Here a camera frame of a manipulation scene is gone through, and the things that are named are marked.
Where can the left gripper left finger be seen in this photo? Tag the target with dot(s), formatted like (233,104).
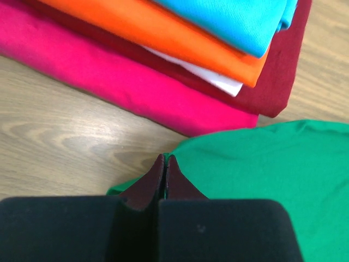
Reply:
(147,188)

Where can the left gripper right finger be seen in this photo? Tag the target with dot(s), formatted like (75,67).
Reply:
(177,186)

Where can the green t shirt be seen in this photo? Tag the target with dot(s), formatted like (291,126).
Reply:
(303,165)

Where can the folded white t shirt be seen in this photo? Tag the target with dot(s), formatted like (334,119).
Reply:
(228,85)

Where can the folded dark red t shirt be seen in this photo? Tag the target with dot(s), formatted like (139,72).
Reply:
(270,95)

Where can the folded orange t shirt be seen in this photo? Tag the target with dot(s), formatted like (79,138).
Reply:
(147,24)

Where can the folded cyan t shirt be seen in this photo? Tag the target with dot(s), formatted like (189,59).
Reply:
(247,25)

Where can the folded pink t shirt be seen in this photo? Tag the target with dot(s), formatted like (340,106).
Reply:
(35,40)

